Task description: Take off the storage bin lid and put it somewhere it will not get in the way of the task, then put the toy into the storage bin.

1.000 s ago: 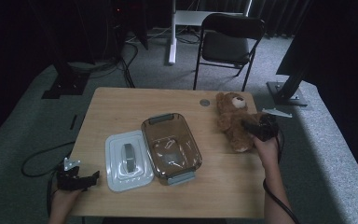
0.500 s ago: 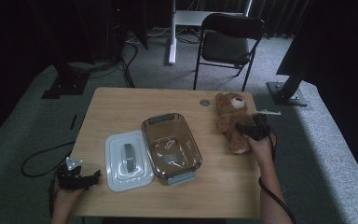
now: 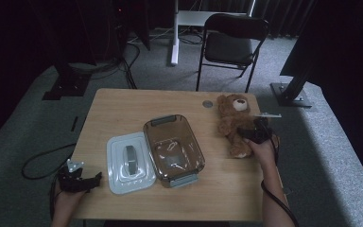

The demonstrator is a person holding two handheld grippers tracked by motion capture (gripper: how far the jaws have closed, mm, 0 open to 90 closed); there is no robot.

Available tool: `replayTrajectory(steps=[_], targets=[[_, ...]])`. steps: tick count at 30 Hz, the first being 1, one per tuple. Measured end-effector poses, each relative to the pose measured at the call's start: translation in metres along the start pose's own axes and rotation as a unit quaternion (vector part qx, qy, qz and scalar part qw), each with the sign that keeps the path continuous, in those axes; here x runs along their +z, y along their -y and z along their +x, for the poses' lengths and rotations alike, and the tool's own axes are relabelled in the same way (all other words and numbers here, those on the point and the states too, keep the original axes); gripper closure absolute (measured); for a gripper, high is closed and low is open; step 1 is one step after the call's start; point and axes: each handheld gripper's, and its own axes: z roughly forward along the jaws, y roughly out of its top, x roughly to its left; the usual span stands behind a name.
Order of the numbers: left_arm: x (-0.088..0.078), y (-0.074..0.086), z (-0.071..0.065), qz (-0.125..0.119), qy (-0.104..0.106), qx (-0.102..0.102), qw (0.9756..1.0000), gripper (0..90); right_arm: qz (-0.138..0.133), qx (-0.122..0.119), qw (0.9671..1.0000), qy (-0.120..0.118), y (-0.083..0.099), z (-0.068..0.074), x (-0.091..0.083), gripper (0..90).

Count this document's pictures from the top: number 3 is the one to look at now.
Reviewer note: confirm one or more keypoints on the small grey bracket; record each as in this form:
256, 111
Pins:
287, 190

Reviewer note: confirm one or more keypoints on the black folding chair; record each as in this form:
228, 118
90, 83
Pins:
230, 47

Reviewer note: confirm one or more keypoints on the person's left hand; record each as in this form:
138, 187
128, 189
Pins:
67, 201

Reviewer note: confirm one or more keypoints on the person's right hand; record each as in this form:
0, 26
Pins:
267, 153

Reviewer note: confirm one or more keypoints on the translucent brown storage box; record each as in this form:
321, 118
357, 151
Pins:
176, 142

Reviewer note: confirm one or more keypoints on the black stand with flat base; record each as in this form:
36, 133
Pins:
67, 86

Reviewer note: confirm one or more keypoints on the grey round table grommet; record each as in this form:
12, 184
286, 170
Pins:
207, 104

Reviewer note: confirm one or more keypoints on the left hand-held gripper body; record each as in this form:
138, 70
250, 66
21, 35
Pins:
71, 183

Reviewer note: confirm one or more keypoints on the brown teddy bear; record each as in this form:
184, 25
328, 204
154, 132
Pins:
233, 123

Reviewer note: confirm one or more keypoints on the white storage box lid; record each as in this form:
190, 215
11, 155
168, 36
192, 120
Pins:
119, 176

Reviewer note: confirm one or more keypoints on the black stand with bolted base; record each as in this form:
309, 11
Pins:
291, 96

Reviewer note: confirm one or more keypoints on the dark pleated curtain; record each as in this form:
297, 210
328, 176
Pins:
283, 15

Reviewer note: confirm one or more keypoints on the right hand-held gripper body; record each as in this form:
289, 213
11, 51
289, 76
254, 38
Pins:
263, 134

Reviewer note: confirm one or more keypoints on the small black floor strip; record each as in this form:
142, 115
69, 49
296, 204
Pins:
74, 123

